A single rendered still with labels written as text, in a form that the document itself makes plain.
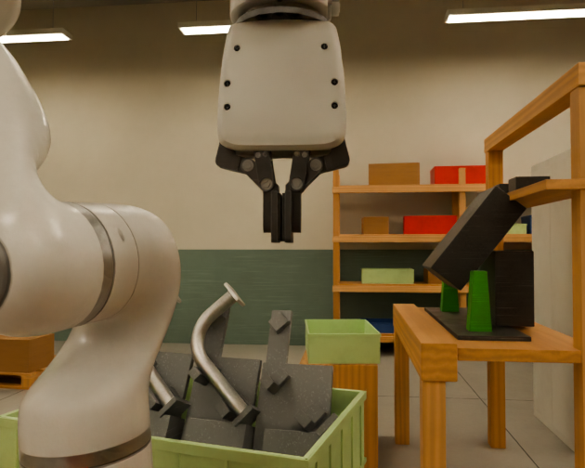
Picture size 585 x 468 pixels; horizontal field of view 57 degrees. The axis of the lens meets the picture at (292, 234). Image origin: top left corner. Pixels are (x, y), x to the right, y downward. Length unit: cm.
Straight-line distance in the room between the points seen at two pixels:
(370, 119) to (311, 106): 681
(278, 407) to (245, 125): 81
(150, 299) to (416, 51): 706
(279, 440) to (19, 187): 73
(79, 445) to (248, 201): 672
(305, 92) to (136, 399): 32
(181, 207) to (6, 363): 302
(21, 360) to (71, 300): 508
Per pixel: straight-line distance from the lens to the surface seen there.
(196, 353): 121
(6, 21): 80
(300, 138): 42
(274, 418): 115
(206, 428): 116
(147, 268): 56
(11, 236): 48
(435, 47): 756
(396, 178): 658
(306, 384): 115
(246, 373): 120
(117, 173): 779
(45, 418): 54
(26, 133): 57
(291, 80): 43
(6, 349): 564
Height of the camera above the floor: 128
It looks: 1 degrees up
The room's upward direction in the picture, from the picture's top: straight up
